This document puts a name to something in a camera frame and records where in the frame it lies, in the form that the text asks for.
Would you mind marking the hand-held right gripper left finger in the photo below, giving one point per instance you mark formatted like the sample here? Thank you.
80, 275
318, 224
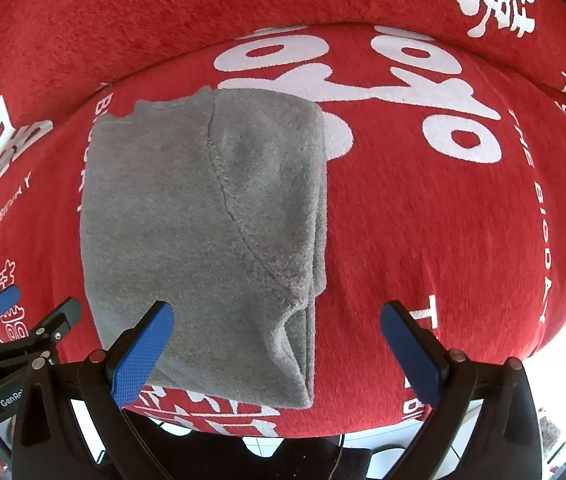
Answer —
143, 355

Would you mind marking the grey sweater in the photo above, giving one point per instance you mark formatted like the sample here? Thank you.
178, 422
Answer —
188, 220

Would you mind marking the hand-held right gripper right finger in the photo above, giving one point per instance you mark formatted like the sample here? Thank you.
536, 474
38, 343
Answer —
410, 355

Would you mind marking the red printed blanket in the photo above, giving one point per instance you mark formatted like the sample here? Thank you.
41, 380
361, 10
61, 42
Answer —
413, 235

